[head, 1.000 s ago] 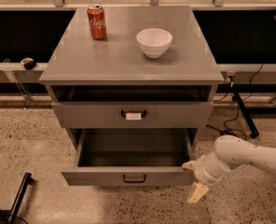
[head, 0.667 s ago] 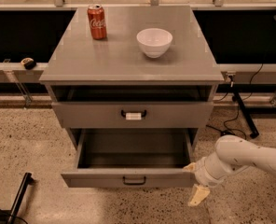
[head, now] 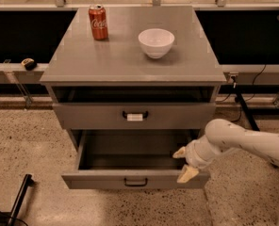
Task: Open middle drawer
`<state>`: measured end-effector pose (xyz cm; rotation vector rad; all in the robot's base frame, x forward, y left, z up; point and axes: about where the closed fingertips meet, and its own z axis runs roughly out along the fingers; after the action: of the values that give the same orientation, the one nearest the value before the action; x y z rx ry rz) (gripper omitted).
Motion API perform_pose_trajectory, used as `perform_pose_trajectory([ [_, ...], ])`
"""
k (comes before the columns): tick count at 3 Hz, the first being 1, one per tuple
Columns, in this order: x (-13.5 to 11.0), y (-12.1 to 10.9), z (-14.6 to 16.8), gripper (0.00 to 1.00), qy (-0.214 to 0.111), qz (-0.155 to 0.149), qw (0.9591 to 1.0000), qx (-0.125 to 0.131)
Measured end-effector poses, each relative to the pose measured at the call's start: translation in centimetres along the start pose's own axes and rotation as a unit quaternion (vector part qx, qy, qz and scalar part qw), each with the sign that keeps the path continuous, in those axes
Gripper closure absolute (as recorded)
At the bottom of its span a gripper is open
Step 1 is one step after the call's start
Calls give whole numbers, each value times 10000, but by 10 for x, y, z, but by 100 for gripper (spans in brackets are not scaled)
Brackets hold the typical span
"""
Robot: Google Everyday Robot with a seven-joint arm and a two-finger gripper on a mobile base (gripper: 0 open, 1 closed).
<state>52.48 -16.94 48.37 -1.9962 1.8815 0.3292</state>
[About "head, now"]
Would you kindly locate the grey top drawer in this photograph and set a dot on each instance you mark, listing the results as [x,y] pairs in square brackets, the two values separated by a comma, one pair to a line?
[134,115]

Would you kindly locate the black stand leg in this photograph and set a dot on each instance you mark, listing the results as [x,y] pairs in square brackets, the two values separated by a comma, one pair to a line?
[245,109]

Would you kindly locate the grey drawer cabinet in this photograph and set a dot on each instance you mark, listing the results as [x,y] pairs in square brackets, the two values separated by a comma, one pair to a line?
[115,70]

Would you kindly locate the black frame bottom left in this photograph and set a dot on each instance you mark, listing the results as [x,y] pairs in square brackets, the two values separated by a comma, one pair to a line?
[10,218]

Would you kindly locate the white bowl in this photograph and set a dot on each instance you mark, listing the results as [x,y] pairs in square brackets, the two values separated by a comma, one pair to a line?
[156,42]

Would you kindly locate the small black and tan object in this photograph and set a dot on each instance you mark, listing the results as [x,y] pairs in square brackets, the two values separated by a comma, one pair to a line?
[29,64]

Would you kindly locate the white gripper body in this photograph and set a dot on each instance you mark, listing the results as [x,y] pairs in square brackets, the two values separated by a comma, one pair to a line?
[191,155]

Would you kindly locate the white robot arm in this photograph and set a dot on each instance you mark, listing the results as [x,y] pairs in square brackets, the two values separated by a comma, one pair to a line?
[262,144]

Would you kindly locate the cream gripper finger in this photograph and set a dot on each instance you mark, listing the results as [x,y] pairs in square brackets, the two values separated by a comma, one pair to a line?
[187,173]
[181,153]

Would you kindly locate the grey drawer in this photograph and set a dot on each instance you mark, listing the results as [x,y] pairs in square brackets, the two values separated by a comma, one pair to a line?
[130,159]
[134,115]

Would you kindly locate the red Coca-Cola can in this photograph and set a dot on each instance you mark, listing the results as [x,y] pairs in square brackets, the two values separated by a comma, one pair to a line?
[98,22]

